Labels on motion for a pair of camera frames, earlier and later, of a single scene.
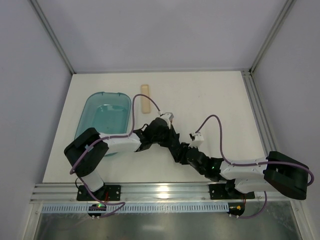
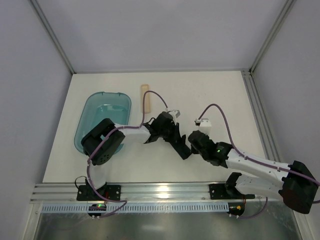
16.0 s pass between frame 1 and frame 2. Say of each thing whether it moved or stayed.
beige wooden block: stayed
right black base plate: stayed
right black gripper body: moved
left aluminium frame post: stayed
